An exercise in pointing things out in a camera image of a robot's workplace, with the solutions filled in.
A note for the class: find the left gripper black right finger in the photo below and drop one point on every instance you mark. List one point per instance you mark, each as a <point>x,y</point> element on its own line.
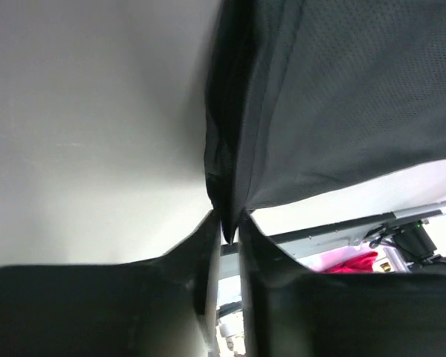
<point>290,310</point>

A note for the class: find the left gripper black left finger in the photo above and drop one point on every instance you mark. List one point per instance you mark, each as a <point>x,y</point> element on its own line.
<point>165,306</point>

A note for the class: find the black t shirt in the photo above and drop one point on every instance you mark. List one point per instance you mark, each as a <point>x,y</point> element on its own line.
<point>307,97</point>

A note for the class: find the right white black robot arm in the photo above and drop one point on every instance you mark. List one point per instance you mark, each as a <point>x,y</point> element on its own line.
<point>412,243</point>

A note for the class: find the red t shirt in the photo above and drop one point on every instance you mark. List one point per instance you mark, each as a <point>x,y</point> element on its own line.
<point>357,265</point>

